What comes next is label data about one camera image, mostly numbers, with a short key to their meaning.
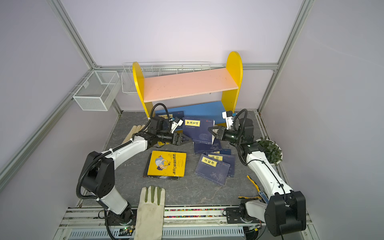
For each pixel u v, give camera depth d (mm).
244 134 593
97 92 961
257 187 824
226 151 967
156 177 848
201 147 969
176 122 773
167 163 868
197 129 784
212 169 886
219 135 671
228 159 913
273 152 764
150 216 734
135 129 1087
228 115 692
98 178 462
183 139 742
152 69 936
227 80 807
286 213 400
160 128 722
